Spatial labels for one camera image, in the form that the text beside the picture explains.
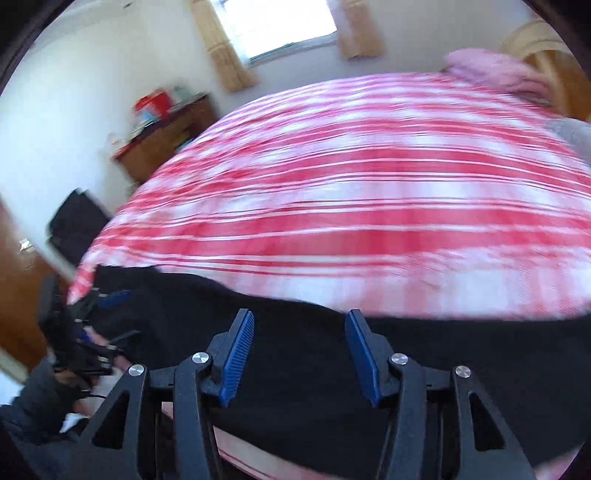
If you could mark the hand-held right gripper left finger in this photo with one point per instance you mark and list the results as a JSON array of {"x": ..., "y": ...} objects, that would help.
[{"x": 235, "y": 355}]

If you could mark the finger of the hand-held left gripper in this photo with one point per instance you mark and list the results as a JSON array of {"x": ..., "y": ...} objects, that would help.
[
  {"x": 115, "y": 298},
  {"x": 123, "y": 338}
]

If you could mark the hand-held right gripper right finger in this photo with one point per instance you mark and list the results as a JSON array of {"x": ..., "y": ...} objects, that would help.
[{"x": 364, "y": 355}]

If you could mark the black pants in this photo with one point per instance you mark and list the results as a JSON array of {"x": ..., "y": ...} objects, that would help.
[{"x": 300, "y": 364}]

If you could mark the wooden door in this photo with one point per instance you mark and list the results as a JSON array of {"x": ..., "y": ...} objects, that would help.
[{"x": 18, "y": 295}]

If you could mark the black folding chair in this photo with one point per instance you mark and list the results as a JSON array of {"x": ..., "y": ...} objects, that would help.
[{"x": 76, "y": 226}]

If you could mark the wooden desk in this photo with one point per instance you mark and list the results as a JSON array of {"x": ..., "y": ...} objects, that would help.
[{"x": 157, "y": 143}]

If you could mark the red plaid bed blanket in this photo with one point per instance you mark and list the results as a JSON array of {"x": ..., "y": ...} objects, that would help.
[{"x": 346, "y": 184}]

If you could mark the red gift bag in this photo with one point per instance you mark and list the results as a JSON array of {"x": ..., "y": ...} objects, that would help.
[{"x": 152, "y": 104}]

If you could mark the beige curtain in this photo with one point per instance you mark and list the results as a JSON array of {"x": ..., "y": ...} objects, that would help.
[
  {"x": 358, "y": 27},
  {"x": 226, "y": 50}
]

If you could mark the grey striped cloth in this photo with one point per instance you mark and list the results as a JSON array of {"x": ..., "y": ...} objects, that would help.
[{"x": 575, "y": 136}]

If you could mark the pink folded blanket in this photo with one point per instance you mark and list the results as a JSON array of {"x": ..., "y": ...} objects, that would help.
[{"x": 494, "y": 69}]

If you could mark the window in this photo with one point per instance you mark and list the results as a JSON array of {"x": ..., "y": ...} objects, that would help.
[{"x": 277, "y": 25}]

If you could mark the cream wooden headboard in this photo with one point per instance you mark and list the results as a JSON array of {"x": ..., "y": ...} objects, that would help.
[{"x": 549, "y": 50}]

